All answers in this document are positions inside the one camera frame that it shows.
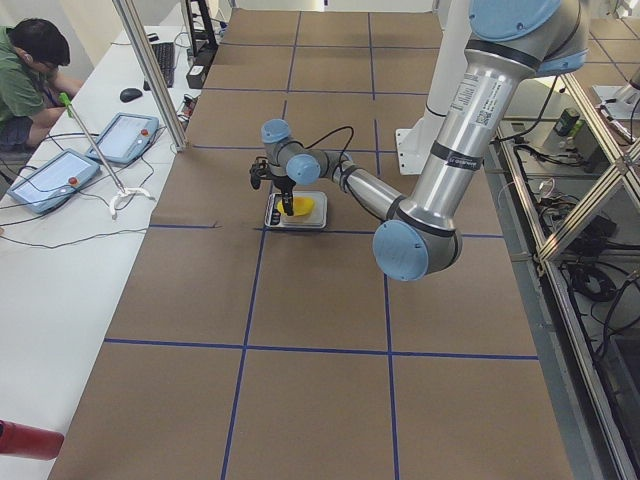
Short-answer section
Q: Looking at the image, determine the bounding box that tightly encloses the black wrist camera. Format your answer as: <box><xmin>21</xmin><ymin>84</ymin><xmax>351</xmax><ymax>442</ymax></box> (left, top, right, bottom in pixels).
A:
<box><xmin>249</xmin><ymin>156</ymin><xmax>270</xmax><ymax>190</ymax></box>

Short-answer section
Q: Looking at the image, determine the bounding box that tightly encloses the black computer mouse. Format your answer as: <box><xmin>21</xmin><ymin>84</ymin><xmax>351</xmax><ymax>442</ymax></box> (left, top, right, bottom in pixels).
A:
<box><xmin>119</xmin><ymin>88</ymin><xmax>143</xmax><ymax>103</ymax></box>

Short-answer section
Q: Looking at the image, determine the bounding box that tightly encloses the silver digital kitchen scale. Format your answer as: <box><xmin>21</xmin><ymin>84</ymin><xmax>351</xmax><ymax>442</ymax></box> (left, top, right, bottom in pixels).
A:
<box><xmin>264</xmin><ymin>191</ymin><xmax>328</xmax><ymax>230</ymax></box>

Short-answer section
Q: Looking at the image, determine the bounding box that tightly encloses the black keyboard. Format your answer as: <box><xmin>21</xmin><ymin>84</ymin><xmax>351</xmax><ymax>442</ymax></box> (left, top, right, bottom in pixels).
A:
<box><xmin>151</xmin><ymin>42</ymin><xmax>175</xmax><ymax>88</ymax></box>

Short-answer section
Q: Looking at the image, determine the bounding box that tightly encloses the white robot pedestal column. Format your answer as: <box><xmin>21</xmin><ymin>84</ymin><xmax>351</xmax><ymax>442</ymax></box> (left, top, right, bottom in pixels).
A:
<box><xmin>396</xmin><ymin>0</ymin><xmax>471</xmax><ymax>175</ymax></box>

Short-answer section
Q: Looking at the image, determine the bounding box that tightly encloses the far blue teach pendant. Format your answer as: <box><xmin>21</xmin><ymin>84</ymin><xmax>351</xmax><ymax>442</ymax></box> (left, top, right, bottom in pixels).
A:
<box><xmin>95</xmin><ymin>112</ymin><xmax>159</xmax><ymax>165</ymax></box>

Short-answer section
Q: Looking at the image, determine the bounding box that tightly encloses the near blue teach pendant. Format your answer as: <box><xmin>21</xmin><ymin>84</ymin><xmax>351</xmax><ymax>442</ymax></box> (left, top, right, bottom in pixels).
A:
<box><xmin>8</xmin><ymin>149</ymin><xmax>100</xmax><ymax>214</ymax></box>

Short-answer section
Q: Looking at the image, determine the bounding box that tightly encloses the person in green shirt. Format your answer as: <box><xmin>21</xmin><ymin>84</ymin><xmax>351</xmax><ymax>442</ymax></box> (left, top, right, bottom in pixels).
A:
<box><xmin>1</xmin><ymin>18</ymin><xmax>83</xmax><ymax>152</ymax></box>

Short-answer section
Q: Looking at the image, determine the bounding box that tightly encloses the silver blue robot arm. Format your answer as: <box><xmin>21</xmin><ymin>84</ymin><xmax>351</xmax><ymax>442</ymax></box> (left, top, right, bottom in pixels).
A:
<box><xmin>249</xmin><ymin>1</ymin><xmax>590</xmax><ymax>281</ymax></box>

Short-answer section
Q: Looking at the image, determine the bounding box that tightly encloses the red cylinder bottle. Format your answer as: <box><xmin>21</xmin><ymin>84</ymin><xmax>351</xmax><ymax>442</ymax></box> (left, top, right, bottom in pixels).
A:
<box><xmin>1</xmin><ymin>420</ymin><xmax>65</xmax><ymax>460</ymax></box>

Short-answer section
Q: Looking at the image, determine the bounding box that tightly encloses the blue teach pendant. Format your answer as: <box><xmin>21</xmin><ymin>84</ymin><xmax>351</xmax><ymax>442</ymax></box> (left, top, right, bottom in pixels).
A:
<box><xmin>8</xmin><ymin>149</ymin><xmax>100</xmax><ymax>214</ymax></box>
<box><xmin>95</xmin><ymin>112</ymin><xmax>159</xmax><ymax>165</ymax></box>

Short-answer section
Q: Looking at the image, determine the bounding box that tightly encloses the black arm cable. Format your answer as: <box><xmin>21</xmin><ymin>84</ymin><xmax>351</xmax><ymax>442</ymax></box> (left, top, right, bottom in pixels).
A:
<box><xmin>304</xmin><ymin>125</ymin><xmax>357</xmax><ymax>191</ymax></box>

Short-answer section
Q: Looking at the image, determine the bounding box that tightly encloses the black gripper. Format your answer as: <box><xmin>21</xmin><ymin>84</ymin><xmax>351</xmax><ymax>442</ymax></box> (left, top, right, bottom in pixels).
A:
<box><xmin>270</xmin><ymin>173</ymin><xmax>296</xmax><ymax>216</ymax></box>

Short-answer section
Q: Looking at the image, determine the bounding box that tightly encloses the aluminium frame post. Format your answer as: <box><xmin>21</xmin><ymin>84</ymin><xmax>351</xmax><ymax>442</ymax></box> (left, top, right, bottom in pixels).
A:
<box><xmin>112</xmin><ymin>0</ymin><xmax>187</xmax><ymax>152</ymax></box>

